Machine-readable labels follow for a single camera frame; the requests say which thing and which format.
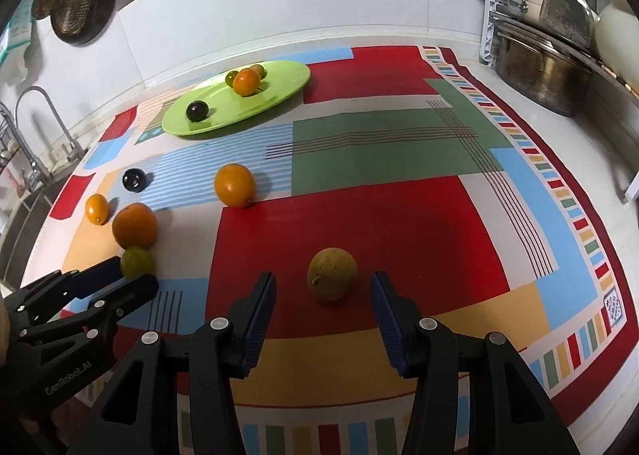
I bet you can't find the small brass saucepan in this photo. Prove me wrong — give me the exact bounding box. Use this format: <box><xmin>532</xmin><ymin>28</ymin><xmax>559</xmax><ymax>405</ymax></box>
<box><xmin>31</xmin><ymin>0</ymin><xmax>68</xmax><ymax>19</ymax></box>

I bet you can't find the large chrome tap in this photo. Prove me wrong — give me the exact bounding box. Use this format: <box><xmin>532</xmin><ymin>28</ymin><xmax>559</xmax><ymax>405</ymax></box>
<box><xmin>0</xmin><ymin>103</ymin><xmax>51</xmax><ymax>191</ymax></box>

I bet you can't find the brass perforated colander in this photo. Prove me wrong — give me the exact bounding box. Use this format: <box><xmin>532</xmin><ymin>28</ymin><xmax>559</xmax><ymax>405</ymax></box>
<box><xmin>50</xmin><ymin>0</ymin><xmax>98</xmax><ymax>35</ymax></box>

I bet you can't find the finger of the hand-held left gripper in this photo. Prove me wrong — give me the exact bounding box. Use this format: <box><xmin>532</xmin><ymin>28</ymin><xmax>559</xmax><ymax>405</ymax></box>
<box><xmin>10</xmin><ymin>258</ymin><xmax>125</xmax><ymax>318</ymax></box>
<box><xmin>20</xmin><ymin>274</ymin><xmax>160</xmax><ymax>352</ymax></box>

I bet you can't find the green plate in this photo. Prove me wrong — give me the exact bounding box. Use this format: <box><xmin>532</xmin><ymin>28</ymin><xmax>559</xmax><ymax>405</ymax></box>
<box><xmin>161</xmin><ymin>60</ymin><xmax>311</xmax><ymax>137</ymax></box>

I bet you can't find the green white paper towel pack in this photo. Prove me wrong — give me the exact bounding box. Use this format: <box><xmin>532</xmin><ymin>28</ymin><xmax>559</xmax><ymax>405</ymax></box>
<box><xmin>0</xmin><ymin>0</ymin><xmax>33</xmax><ymax>81</ymax></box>

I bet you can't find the small round orange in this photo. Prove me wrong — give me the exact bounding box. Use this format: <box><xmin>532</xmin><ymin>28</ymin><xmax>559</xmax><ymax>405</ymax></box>
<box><xmin>232</xmin><ymin>68</ymin><xmax>262</xmax><ymax>97</ymax></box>

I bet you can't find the white ceramic pot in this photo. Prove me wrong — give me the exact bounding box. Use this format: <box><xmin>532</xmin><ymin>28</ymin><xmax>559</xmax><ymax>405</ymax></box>
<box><xmin>594</xmin><ymin>0</ymin><xmax>639</xmax><ymax>86</ymax></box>

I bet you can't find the thin gooseneck tap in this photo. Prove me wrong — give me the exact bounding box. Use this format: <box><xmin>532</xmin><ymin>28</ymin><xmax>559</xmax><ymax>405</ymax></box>
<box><xmin>14</xmin><ymin>87</ymin><xmax>85</xmax><ymax>163</ymax></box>

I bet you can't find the colourful patterned tablecloth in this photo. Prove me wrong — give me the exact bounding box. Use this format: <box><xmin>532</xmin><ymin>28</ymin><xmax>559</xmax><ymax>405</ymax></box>
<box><xmin>20</xmin><ymin>46</ymin><xmax>630</xmax><ymax>455</ymax></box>

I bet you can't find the steel sink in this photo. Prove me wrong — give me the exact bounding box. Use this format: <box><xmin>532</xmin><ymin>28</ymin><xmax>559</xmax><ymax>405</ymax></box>
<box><xmin>0</xmin><ymin>180</ymin><xmax>56</xmax><ymax>286</ymax></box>

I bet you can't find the white dish rack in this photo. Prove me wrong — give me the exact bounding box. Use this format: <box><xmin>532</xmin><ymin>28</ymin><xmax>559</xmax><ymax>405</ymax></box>
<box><xmin>480</xmin><ymin>0</ymin><xmax>639</xmax><ymax>203</ymax></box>

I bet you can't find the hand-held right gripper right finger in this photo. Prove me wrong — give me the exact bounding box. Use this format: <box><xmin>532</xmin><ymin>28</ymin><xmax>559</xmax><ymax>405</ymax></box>
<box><xmin>370</xmin><ymin>270</ymin><xmax>582</xmax><ymax>455</ymax></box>

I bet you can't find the large steel pot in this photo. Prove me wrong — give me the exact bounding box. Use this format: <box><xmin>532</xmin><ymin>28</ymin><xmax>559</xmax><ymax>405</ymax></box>
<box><xmin>492</xmin><ymin>18</ymin><xmax>595</xmax><ymax>117</ymax></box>

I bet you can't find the metal scoop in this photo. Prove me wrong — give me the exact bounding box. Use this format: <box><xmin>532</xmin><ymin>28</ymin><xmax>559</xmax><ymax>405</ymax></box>
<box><xmin>540</xmin><ymin>0</ymin><xmax>597</xmax><ymax>49</ymax></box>

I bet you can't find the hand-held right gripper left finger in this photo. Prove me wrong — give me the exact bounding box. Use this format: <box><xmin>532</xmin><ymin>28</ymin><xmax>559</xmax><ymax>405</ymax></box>
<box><xmin>67</xmin><ymin>271</ymin><xmax>278</xmax><ymax>455</ymax></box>

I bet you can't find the person's left hand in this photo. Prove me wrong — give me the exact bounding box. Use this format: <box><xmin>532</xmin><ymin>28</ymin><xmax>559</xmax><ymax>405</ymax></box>
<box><xmin>0</xmin><ymin>308</ymin><xmax>11</xmax><ymax>366</ymax></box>

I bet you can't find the oval orange citrus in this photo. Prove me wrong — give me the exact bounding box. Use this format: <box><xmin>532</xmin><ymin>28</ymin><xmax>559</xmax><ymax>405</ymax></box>
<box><xmin>85</xmin><ymin>193</ymin><xmax>109</xmax><ymax>226</ymax></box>

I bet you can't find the yellow brown round fruit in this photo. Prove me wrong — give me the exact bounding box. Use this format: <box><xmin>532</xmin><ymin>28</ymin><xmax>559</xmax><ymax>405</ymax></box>
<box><xmin>307</xmin><ymin>248</ymin><xmax>359</xmax><ymax>302</ymax></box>

